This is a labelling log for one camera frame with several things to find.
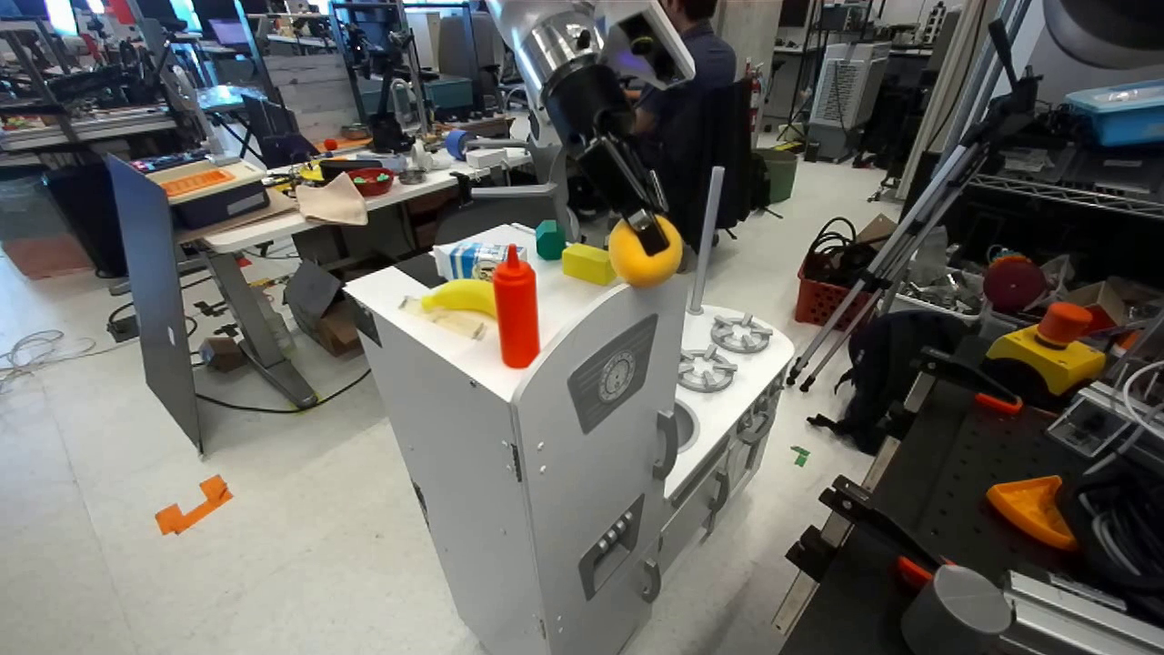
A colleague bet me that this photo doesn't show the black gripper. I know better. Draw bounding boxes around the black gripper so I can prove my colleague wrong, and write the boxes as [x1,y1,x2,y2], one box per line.
[566,133,663,233]

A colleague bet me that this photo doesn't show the yellow round plush toy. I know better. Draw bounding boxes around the yellow round plush toy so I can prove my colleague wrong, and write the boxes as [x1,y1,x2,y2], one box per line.
[606,216,685,289]

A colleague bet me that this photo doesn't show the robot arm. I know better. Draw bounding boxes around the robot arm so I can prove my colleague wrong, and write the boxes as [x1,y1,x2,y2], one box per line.
[483,0,695,231]

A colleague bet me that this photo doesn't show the yellow toy banana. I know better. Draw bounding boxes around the yellow toy banana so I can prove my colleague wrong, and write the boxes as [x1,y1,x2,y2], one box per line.
[422,281,500,321]

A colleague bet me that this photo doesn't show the right toy stove burner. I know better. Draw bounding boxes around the right toy stove burner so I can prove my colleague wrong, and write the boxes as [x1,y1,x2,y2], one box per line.
[709,316,773,355]

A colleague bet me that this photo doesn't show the toy stove burner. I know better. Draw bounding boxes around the toy stove burner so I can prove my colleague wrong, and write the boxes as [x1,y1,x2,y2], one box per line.
[676,345,734,394]
[709,316,773,355]

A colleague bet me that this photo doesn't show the left toy stove burner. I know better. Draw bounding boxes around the left toy stove burner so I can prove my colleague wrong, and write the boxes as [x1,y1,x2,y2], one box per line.
[676,345,734,394]

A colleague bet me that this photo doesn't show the white toy kitchen cabinet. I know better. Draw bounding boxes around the white toy kitchen cabinet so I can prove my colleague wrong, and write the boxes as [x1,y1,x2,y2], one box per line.
[347,265,793,655]

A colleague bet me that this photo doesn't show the green hexagonal block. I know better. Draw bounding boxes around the green hexagonal block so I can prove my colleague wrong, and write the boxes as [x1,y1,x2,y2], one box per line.
[536,218,566,264]

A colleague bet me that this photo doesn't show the yellow rectangular block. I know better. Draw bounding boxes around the yellow rectangular block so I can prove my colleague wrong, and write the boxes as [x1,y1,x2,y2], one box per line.
[560,243,619,289]

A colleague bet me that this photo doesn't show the white rod on counter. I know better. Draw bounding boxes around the white rod on counter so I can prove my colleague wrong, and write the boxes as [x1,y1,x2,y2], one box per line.
[692,163,729,313]

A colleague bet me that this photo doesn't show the seated person dark shirt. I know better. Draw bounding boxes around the seated person dark shirt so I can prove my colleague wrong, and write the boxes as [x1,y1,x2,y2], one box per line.
[633,0,766,243]

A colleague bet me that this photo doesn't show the red ketchup bottle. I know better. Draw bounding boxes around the red ketchup bottle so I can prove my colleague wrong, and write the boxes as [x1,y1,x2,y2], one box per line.
[490,243,537,369]

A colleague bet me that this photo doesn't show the blue white milk carton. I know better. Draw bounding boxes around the blue white milk carton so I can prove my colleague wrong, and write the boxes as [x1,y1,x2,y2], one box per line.
[428,223,536,281]

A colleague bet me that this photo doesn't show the red plastic basket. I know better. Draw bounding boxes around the red plastic basket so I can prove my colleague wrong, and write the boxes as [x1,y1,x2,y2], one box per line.
[793,216,876,323]

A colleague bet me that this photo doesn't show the white cluttered desk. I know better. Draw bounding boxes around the white cluttered desk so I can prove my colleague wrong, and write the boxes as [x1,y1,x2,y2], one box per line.
[148,141,553,409]

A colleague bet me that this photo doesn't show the orange black clamp near sink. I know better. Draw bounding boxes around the orange black clamp near sink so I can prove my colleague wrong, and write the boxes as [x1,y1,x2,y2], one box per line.
[922,351,1026,418]

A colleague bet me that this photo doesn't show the orange black clamp left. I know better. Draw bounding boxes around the orange black clamp left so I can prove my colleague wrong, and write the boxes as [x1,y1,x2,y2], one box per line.
[819,477,947,590]

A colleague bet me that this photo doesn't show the yellow emergency stop button box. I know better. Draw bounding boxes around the yellow emergency stop button box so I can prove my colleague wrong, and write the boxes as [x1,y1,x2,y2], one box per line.
[985,301,1106,398]

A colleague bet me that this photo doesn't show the orange triangular wedge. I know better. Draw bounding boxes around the orange triangular wedge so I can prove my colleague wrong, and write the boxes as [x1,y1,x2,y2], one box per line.
[985,475,1077,555]

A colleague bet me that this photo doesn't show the grey round disc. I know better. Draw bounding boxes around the grey round disc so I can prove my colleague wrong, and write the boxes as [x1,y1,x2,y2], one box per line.
[897,563,1010,655]

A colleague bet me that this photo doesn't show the aluminium extrusion bar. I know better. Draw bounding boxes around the aluminium extrusion bar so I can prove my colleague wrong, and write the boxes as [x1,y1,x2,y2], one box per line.
[1009,571,1164,655]

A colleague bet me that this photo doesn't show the black camera tripod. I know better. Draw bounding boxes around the black camera tripod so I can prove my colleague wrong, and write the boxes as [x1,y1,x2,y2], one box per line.
[785,19,1037,394]

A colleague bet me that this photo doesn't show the orange bracket on floor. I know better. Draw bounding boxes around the orange bracket on floor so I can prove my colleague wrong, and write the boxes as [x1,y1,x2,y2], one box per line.
[154,475,232,537]

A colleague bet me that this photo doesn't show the black coiled cable bundle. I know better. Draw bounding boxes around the black coiled cable bundle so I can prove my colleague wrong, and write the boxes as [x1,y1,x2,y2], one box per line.
[1070,451,1164,596]

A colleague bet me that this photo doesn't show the white cable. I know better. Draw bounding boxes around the white cable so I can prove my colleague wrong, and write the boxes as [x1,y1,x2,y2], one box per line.
[1113,357,1164,449]

